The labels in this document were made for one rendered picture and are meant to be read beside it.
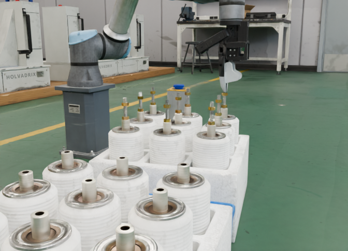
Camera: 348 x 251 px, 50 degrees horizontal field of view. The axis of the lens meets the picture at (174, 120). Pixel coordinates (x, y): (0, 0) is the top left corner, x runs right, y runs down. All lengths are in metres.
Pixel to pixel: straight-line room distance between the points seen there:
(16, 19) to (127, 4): 2.03
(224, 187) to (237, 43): 0.43
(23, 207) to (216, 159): 0.49
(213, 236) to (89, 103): 1.05
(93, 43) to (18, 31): 1.92
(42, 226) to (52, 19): 3.51
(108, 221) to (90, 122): 1.04
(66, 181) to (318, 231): 0.67
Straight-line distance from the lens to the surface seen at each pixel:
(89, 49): 1.60
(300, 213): 1.17
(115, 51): 1.67
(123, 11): 1.59
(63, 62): 3.86
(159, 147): 0.96
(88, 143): 1.62
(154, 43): 6.96
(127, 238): 0.45
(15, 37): 3.51
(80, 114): 1.60
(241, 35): 1.14
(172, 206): 0.57
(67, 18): 3.84
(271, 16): 5.69
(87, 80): 1.60
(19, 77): 3.31
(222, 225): 0.67
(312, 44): 6.17
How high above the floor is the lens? 0.50
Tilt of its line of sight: 12 degrees down
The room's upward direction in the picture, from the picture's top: straight up
